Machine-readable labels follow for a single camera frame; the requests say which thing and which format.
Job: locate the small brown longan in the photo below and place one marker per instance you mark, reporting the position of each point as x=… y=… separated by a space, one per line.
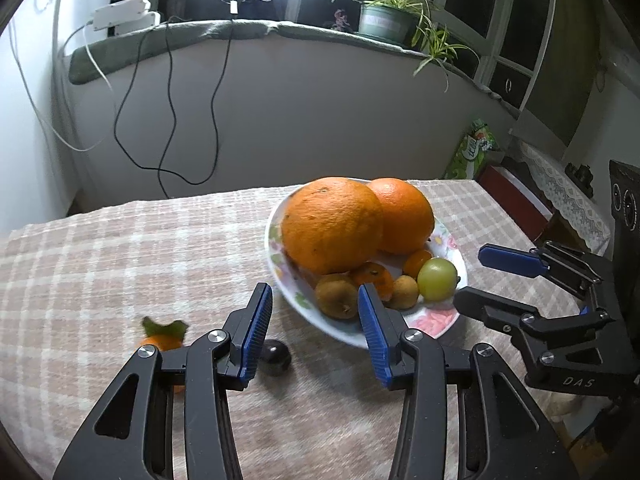
x=404 y=292

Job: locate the white power strip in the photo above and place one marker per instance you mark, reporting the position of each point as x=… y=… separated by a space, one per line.
x=122 y=12

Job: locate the small tangerine with leaf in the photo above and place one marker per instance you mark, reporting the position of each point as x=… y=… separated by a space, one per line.
x=162 y=342

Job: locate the small purple plant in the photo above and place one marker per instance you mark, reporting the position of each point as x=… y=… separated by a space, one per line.
x=341 y=19

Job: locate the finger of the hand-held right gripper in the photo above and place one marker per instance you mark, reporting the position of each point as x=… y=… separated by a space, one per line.
x=480 y=302
x=505 y=259

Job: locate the large round orange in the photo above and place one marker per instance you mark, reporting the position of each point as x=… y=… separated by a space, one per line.
x=330 y=225

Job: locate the white window frame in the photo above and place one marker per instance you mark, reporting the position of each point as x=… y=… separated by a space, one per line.
x=546 y=10

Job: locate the green round fruit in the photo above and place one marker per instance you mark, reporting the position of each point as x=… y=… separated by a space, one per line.
x=437 y=279

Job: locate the small leafless tangerine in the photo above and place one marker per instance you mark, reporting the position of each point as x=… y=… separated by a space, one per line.
x=372 y=280

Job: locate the oval orange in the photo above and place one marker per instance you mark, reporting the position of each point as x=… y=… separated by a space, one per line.
x=405 y=215

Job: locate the red box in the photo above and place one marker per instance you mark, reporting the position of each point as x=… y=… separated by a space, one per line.
x=505 y=185

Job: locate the floral white plate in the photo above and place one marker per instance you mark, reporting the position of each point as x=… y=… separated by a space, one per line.
x=435 y=317

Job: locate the green snack bag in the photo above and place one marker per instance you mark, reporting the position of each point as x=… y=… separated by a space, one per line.
x=470 y=152

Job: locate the orange cherry tomato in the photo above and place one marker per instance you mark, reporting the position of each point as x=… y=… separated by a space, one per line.
x=415 y=262

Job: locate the brown kiwi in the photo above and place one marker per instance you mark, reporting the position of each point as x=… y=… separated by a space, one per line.
x=335 y=295

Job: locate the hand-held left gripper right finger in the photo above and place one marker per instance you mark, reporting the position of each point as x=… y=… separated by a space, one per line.
x=372 y=335

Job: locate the white lace cloth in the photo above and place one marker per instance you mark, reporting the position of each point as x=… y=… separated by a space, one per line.
x=555 y=185

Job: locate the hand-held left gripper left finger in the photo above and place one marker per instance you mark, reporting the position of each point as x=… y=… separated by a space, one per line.
x=257 y=330

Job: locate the potted spider plant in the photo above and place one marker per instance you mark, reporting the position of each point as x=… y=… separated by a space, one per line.
x=385 y=22

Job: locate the dark metal object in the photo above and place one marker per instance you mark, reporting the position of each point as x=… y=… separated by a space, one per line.
x=580 y=176

